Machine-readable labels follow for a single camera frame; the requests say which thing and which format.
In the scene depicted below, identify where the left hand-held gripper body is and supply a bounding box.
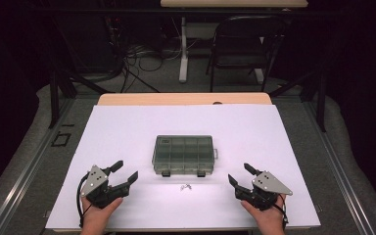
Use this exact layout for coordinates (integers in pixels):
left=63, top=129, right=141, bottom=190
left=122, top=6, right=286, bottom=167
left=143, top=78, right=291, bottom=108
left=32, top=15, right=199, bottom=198
left=79, top=164, right=130, bottom=210

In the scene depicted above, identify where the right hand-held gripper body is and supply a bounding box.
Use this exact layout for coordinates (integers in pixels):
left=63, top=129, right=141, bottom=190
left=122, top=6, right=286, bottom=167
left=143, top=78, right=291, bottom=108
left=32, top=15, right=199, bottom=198
left=236, top=169, right=294, bottom=212

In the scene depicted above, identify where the grey transparent compartment box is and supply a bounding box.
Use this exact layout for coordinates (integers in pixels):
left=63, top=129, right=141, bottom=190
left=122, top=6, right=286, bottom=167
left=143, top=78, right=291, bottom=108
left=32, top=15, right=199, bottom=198
left=151, top=134, right=219, bottom=178

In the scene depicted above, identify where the person's left hand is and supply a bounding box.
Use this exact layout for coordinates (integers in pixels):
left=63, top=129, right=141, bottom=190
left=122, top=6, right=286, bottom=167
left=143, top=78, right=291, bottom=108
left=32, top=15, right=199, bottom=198
left=79, top=195, right=124, bottom=235

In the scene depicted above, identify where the person's right hand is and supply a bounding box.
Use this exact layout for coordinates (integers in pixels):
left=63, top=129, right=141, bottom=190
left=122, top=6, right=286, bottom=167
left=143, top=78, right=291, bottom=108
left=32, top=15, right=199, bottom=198
left=240, top=195, right=289, bottom=235

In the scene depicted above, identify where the white table sheet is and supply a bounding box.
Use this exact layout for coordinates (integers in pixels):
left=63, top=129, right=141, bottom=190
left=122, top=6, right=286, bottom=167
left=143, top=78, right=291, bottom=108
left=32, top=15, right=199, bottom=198
left=44, top=104, right=321, bottom=231

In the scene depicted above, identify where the light wooden table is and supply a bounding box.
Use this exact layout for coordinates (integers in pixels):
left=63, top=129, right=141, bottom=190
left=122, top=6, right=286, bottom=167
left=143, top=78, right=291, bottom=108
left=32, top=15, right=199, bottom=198
left=97, top=92, right=273, bottom=107

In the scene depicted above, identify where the black folding chair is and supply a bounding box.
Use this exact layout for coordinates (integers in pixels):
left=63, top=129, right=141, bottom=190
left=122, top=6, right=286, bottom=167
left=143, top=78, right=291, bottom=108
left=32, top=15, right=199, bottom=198
left=205, top=14, right=289, bottom=93

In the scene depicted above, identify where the black horizontal bar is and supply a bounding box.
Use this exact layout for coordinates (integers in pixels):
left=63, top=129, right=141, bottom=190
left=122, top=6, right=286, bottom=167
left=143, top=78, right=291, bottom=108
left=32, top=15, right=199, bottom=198
left=28, top=7, right=341, bottom=16

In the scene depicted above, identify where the white desk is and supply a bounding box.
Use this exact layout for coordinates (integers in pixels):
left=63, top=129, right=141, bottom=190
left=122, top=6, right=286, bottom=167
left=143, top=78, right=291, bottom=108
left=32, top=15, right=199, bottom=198
left=160, top=0, right=309, bottom=84

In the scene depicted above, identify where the left hand-held gripper cable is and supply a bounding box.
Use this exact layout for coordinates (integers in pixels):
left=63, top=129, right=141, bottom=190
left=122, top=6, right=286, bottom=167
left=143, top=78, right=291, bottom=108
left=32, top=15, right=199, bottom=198
left=75, top=172, right=91, bottom=228

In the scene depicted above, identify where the hand-held gripper cable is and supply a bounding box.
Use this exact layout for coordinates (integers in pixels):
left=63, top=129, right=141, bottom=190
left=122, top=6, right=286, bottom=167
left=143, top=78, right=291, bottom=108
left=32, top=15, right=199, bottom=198
left=75, top=172, right=91, bottom=228
left=272, top=194, right=290, bottom=230

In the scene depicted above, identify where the right hand-held gripper cable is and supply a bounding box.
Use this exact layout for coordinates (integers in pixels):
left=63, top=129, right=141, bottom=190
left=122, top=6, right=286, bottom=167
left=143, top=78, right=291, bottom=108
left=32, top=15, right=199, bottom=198
left=272, top=194, right=290, bottom=230

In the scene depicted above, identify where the aluminium floor rail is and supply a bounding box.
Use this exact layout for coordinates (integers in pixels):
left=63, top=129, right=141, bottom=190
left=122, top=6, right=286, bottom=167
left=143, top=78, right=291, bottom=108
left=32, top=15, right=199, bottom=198
left=0, top=97, right=75, bottom=235
left=303, top=101, right=376, bottom=235

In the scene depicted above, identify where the black metal stand frame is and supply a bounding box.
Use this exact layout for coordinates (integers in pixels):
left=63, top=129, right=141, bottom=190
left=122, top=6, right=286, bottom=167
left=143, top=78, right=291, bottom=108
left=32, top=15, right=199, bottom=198
left=268, top=70, right=328, bottom=133
left=47, top=67, right=113, bottom=130

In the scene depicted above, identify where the bundle of floor cables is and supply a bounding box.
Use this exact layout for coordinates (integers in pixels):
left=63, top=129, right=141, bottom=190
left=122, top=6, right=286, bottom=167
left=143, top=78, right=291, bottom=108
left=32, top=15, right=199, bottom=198
left=111, top=16, right=184, bottom=94

